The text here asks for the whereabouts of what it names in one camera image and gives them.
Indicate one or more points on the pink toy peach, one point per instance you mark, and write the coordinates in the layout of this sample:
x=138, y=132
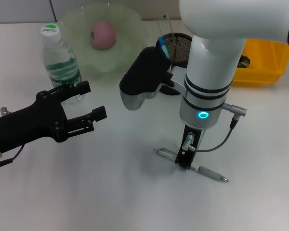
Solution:
x=103, y=36

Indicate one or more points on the green glass fruit plate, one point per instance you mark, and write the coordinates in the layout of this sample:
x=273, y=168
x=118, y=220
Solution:
x=125, y=55

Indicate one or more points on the yellow plastic storage bin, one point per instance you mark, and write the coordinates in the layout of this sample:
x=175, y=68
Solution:
x=262, y=69

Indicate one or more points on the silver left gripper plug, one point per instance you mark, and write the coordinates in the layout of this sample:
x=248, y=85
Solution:
x=4, y=111

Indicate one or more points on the white grey ballpoint pen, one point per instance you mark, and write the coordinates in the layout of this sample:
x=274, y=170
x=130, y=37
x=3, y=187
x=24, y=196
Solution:
x=209, y=173

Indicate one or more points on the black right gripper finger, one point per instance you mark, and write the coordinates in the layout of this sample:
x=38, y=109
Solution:
x=184, y=164

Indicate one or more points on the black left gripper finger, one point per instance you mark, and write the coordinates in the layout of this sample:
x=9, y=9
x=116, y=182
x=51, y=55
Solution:
x=89, y=122
x=72, y=90

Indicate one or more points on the black mesh pen cup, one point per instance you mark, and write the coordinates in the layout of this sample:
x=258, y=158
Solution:
x=180, y=48

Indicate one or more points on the transparent plastic ruler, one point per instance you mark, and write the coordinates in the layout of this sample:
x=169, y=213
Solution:
x=165, y=24

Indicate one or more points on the clear bottle green label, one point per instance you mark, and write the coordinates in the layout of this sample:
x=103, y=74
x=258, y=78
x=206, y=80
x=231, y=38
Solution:
x=60, y=60

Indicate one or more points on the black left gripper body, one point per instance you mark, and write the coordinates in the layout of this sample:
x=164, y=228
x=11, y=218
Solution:
x=29, y=125

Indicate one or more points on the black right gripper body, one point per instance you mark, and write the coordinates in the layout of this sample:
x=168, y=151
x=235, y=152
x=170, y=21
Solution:
x=190, y=142

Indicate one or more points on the blue scissors with sheath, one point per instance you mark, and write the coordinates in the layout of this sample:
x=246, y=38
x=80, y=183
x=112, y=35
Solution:
x=164, y=48

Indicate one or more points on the green plastic wrapper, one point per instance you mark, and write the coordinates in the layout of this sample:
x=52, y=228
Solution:
x=244, y=61

